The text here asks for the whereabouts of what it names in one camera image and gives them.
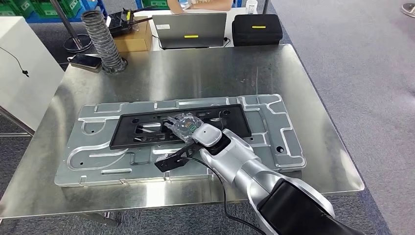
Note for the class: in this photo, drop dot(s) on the white cabinet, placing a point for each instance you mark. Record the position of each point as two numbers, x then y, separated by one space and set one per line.
26 90

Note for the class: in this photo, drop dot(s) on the stainless steel workbench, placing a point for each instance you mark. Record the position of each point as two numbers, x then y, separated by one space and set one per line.
194 74

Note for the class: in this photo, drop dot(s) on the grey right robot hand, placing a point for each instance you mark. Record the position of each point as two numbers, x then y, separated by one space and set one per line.
186 126

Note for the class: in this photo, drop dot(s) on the black stanchion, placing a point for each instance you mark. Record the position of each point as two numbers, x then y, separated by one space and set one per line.
77 43

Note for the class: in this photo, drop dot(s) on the green plastic crate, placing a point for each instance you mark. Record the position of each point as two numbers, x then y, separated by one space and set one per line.
52 8
16 8
155 3

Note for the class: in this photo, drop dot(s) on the person's foot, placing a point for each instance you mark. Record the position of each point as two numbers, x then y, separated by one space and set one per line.
409 9

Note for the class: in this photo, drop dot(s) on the white desk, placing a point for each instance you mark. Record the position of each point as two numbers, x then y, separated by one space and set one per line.
229 19

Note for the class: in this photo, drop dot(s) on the grey laptop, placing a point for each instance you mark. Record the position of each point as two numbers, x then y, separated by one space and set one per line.
189 27

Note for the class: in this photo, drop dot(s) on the person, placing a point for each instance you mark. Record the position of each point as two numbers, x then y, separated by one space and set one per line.
207 5

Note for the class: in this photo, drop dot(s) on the steel side table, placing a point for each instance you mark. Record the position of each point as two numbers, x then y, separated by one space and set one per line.
16 122

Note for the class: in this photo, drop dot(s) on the black phone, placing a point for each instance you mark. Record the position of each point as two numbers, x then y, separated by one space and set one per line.
85 61

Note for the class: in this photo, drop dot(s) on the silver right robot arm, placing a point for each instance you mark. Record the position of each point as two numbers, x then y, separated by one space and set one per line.
243 162

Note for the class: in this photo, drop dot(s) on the black plastic frame part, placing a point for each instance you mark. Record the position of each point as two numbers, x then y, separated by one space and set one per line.
129 136

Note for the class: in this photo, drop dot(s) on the black hand-held device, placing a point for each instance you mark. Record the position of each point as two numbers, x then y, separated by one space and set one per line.
120 22

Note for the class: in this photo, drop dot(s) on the black zip case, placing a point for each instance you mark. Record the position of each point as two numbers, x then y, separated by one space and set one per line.
257 35

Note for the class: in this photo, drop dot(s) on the cardboard box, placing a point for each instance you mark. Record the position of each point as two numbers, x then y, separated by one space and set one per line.
136 43

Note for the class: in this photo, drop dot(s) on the grey stamped metal plate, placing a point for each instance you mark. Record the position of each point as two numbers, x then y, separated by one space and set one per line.
278 129

